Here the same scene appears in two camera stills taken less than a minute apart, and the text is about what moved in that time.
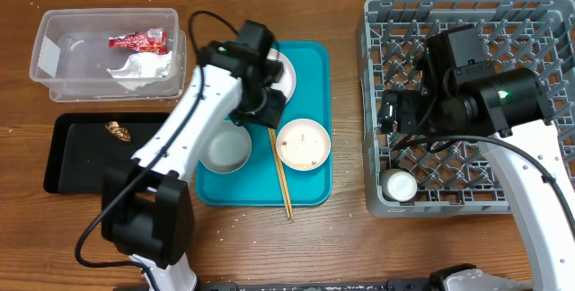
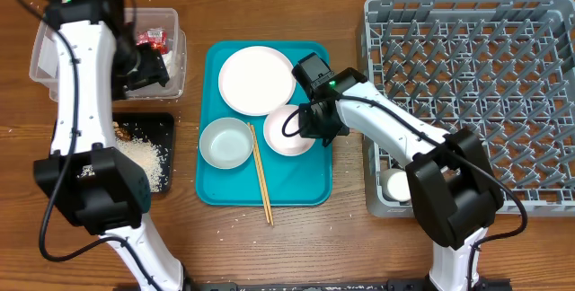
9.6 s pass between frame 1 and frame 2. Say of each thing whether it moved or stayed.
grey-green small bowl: stayed
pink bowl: moved
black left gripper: moved
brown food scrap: stayed
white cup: stayed
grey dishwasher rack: stayed
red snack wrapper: stayed
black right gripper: moved
